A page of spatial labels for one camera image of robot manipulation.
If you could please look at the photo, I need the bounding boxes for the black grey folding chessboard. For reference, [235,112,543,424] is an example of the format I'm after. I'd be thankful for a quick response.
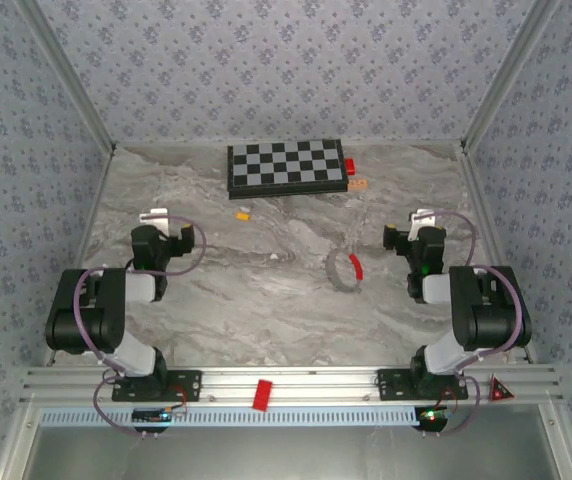
[225,138,350,200]

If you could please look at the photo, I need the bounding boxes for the red triangular warning sign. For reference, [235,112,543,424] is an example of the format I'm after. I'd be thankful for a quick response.
[488,375,515,403]

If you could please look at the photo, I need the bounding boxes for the long red toy brick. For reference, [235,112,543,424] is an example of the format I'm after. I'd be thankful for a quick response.
[251,378,274,412]

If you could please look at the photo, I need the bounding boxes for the grey metal panel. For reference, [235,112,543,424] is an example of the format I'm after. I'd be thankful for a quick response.
[15,424,572,480]

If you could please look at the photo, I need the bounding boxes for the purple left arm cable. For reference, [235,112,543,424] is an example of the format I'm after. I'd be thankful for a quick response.
[75,213,208,440]

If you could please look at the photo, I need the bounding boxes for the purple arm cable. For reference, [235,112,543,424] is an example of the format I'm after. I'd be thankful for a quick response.
[75,213,208,440]
[418,209,528,436]

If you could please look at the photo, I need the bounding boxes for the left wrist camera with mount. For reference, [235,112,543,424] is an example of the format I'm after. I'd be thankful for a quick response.
[138,208,170,237]

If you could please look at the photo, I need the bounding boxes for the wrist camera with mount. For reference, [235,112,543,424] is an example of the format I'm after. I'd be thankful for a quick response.
[138,208,170,237]
[409,208,440,240]

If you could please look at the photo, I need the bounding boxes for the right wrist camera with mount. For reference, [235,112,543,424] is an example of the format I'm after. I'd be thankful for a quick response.
[409,208,440,240]

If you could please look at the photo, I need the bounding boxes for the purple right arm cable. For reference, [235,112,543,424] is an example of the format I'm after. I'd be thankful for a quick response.
[418,209,528,436]

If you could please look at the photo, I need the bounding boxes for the aluminium side rail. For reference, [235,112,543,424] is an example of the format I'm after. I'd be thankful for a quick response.
[457,147,537,364]
[43,147,117,366]

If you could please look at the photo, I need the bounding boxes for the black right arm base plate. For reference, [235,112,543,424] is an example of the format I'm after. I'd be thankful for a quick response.
[376,368,469,402]

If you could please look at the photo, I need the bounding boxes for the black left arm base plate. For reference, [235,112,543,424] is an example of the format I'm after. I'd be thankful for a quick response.
[111,369,203,403]

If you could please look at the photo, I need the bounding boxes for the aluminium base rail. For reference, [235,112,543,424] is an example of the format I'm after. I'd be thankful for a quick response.
[19,364,565,405]

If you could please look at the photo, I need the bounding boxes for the aluminium frame post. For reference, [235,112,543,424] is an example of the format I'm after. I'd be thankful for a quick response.
[459,0,563,154]
[15,0,118,154]

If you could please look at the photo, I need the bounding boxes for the light blue slotted cable duct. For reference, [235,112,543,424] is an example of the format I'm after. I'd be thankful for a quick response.
[39,404,420,429]

